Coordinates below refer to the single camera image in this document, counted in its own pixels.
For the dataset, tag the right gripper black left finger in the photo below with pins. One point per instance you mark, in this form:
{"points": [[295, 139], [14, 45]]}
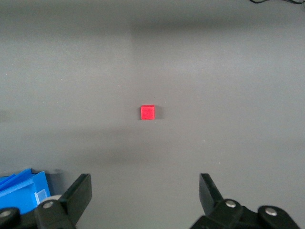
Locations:
{"points": [[76, 195]]}

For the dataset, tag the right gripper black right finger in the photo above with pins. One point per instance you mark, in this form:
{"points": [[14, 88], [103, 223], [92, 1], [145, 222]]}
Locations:
{"points": [[209, 195]]}

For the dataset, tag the small red cube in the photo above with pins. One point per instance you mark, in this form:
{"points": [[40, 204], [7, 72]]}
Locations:
{"points": [[147, 112]]}

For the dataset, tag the blue plastic storage bin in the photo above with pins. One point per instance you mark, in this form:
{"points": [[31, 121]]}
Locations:
{"points": [[19, 190]]}

